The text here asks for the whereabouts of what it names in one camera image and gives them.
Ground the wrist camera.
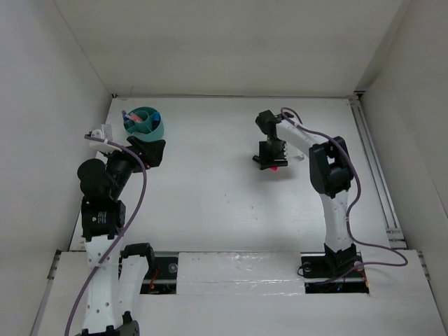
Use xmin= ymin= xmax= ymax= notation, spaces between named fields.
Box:
xmin=85 ymin=124 xmax=116 ymax=155
xmin=283 ymin=142 xmax=305 ymax=161

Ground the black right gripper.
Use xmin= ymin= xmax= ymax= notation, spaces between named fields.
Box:
xmin=261 ymin=137 xmax=290 ymax=171

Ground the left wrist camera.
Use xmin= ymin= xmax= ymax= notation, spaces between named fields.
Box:
xmin=85 ymin=124 xmax=116 ymax=155

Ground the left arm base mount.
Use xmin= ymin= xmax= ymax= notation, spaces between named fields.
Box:
xmin=140 ymin=254 xmax=179 ymax=295

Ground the blue cap black highlighter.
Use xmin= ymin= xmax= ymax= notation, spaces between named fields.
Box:
xmin=152 ymin=111 xmax=161 ymax=130

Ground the aluminium rail right side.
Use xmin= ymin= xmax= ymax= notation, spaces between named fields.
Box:
xmin=351 ymin=91 xmax=430 ymax=281

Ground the teal round desk organizer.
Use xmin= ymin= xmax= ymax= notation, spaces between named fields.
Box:
xmin=123 ymin=106 xmax=165 ymax=142

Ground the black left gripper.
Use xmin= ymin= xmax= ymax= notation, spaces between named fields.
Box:
xmin=101 ymin=135 xmax=165 ymax=197

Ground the red fineliner pen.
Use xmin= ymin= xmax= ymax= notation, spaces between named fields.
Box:
xmin=127 ymin=113 xmax=143 ymax=123

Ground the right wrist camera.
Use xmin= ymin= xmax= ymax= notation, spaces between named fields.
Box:
xmin=283 ymin=142 xmax=305 ymax=161

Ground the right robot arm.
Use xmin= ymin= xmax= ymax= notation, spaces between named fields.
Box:
xmin=253 ymin=108 xmax=360 ymax=279

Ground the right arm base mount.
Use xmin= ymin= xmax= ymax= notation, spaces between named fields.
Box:
xmin=297 ymin=255 xmax=370 ymax=294

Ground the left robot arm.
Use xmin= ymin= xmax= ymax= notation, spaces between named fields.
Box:
xmin=75 ymin=136 xmax=166 ymax=335

